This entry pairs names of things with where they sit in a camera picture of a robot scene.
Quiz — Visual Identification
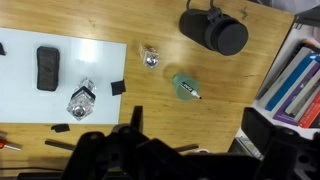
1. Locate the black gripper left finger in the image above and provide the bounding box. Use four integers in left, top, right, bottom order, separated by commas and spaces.
130, 106, 143, 132

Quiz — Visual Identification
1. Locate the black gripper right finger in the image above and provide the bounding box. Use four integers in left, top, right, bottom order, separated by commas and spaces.
241, 107, 276, 154

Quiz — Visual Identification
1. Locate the taller glass bottle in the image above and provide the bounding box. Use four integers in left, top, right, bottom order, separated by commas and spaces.
66, 78, 96, 121

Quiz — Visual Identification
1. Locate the silver lid on taller bottle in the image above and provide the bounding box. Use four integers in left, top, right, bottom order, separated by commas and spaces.
73, 106, 85, 116

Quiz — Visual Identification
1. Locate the purple book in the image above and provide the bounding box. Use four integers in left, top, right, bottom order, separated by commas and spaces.
273, 63, 320, 125

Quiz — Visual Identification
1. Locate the white bookshelf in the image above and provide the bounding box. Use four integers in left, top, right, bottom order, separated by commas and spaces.
228, 20, 320, 159

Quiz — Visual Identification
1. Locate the red book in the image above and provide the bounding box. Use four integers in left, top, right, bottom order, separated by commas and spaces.
298, 92, 320, 128

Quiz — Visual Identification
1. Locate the black dry-erase marker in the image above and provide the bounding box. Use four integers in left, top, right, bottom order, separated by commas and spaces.
180, 82, 202, 99

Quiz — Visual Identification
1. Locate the green cup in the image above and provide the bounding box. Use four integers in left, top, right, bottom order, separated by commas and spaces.
173, 73, 201, 100

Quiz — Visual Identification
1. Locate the white whiteboard sheet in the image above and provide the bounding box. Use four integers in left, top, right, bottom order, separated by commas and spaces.
0, 28, 126, 124

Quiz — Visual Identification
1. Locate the black tape piece bottom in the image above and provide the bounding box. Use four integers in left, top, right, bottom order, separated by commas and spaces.
51, 124, 70, 133

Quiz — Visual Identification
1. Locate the black thin rod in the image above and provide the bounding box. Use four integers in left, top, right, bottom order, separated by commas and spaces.
45, 140, 75, 151

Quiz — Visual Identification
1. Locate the grey book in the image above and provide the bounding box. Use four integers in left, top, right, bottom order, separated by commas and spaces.
256, 41, 319, 99

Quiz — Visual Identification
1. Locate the blue book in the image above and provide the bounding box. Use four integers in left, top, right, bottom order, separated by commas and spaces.
265, 53, 319, 111

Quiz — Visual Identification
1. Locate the black whiteboard eraser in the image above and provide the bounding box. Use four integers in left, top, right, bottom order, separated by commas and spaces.
37, 46, 60, 91

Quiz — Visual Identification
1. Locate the black cylindrical speaker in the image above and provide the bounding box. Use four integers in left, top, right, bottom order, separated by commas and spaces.
179, 8, 249, 56

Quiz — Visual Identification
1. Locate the red and silver tool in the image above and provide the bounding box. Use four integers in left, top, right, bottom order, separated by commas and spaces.
0, 139, 21, 151

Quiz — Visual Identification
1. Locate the black tape corner left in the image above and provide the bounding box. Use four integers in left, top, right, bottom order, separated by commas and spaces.
0, 43, 6, 56

